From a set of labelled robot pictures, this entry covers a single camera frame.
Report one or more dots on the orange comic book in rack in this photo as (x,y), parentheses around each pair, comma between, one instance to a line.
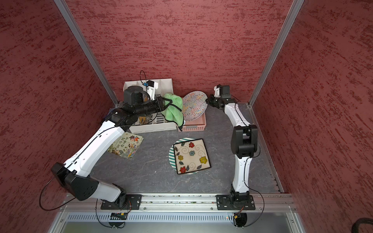
(144,120)

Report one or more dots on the square floral plate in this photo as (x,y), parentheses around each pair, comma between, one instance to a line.
(202,161)

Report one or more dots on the floral picture book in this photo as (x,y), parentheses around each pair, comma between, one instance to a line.
(126,146)

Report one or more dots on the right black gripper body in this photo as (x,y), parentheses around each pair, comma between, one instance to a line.
(214,101)

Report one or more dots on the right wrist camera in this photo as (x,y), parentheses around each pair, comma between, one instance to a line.
(217,91)

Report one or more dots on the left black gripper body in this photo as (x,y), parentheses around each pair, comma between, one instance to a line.
(154,106)

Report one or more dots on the right aluminium corner post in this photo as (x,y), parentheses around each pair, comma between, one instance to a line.
(285,29)

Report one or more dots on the left aluminium corner post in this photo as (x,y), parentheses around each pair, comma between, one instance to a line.
(75,29)

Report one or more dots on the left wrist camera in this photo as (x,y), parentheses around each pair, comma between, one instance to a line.
(150,86)

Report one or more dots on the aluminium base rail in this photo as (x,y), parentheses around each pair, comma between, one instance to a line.
(194,202)

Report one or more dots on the green striped round plate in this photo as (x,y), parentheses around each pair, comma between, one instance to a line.
(182,156)

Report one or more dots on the aluminium corner post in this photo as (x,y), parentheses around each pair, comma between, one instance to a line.
(75,29)
(285,29)

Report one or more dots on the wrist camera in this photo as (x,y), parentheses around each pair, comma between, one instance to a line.
(217,91)
(150,86)

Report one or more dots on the white file organizer rack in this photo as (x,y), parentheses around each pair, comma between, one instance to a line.
(151,125)

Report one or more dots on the green microfiber cloth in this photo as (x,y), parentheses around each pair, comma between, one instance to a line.
(172,114)

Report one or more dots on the round colourful speckled plate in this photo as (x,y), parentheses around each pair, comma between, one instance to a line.
(194,105)

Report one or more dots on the pink plastic basket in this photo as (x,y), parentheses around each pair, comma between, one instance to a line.
(196,125)

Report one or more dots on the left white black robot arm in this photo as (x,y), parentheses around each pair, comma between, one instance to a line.
(74,174)

